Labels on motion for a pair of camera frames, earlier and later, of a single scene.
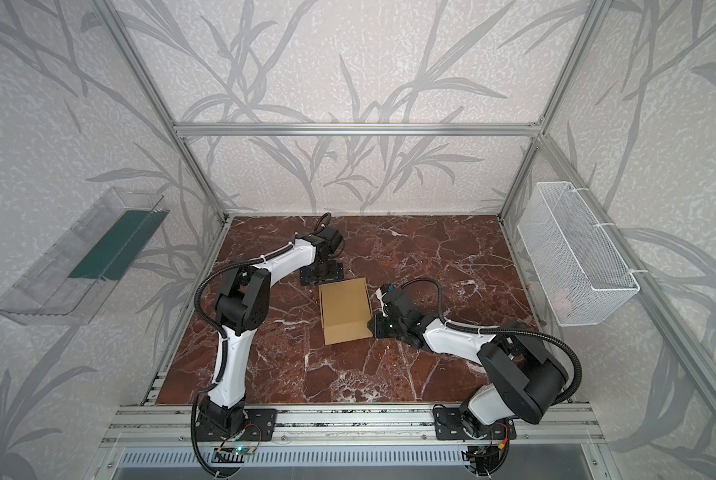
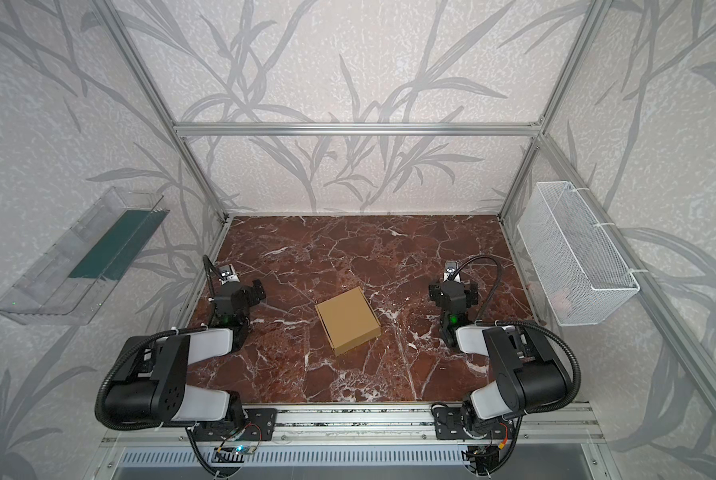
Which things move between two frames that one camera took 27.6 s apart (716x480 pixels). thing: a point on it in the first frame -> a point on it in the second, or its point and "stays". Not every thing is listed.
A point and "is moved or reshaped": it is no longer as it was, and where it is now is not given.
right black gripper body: (383, 323) -> (449, 294)
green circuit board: (243, 450) stays
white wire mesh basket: (577, 269) stays
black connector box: (482, 460) stays
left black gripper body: (322, 271) -> (253, 293)
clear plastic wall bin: (70, 284) stays
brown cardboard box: (345, 310) is moved or reshaped
